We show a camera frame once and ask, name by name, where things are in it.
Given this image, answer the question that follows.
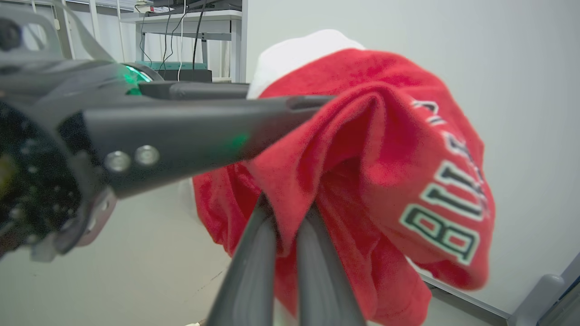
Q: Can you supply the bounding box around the teal flat box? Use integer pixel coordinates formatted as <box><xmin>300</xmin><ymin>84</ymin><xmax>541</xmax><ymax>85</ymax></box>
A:
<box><xmin>135</xmin><ymin>61</ymin><xmax>209</xmax><ymax>71</ymax></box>

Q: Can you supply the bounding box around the grey rounded furniture piece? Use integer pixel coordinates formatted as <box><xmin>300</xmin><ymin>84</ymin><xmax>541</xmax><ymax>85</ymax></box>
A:
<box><xmin>507</xmin><ymin>253</ymin><xmax>580</xmax><ymax>326</ymax></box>

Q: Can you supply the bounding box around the dark left gripper green band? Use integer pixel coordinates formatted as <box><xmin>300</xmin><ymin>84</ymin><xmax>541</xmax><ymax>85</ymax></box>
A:
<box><xmin>0</xmin><ymin>60</ymin><xmax>154</xmax><ymax>263</ymax></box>

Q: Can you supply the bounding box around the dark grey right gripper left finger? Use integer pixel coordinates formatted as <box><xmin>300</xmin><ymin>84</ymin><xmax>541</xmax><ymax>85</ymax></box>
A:
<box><xmin>206</xmin><ymin>194</ymin><xmax>278</xmax><ymax>326</ymax></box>

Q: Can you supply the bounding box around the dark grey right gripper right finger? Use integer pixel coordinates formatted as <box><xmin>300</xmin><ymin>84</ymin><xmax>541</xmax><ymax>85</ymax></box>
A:
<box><xmin>296</xmin><ymin>205</ymin><xmax>367</xmax><ymax>326</ymax></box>

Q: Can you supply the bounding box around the white cable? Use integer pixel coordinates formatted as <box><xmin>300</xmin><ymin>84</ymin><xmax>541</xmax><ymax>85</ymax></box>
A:
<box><xmin>177</xmin><ymin>0</ymin><xmax>187</xmax><ymax>82</ymax></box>

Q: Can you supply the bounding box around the grey left wrist camera bracket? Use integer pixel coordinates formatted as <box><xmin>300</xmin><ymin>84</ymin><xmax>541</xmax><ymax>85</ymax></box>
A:
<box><xmin>0</xmin><ymin>4</ymin><xmax>115</xmax><ymax>64</ymax></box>

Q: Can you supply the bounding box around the thin black cable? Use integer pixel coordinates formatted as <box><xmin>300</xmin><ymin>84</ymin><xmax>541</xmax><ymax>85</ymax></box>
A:
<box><xmin>134</xmin><ymin>5</ymin><xmax>153</xmax><ymax>68</ymax></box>
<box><xmin>161</xmin><ymin>0</ymin><xmax>187</xmax><ymax>73</ymax></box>

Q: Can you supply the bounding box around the thick black cable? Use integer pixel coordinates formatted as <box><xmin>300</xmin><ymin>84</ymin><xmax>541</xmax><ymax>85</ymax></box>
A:
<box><xmin>192</xmin><ymin>0</ymin><xmax>207</xmax><ymax>70</ymax></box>

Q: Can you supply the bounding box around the white garment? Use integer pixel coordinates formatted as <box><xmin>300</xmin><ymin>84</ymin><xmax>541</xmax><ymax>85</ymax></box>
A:
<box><xmin>246</xmin><ymin>29</ymin><xmax>366</xmax><ymax>100</ymax></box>

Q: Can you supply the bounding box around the black box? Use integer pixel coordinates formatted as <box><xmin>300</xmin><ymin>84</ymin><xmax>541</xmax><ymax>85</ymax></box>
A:
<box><xmin>156</xmin><ymin>69</ymin><xmax>213</xmax><ymax>83</ymax></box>

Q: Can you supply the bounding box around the white metal shelf table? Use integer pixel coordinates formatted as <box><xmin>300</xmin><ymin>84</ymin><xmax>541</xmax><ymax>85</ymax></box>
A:
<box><xmin>120</xmin><ymin>0</ymin><xmax>243</xmax><ymax>83</ymax></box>

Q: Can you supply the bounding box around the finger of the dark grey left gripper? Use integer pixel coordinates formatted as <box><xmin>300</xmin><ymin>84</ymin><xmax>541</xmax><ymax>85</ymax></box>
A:
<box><xmin>138</xmin><ymin>81</ymin><xmax>251</xmax><ymax>101</ymax></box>
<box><xmin>84</xmin><ymin>95</ymin><xmax>337</xmax><ymax>200</ymax></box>

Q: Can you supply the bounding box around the red sweatshirt with white lettering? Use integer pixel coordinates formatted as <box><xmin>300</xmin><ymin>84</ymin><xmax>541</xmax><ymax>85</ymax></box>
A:
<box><xmin>192</xmin><ymin>48</ymin><xmax>496</xmax><ymax>326</ymax></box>

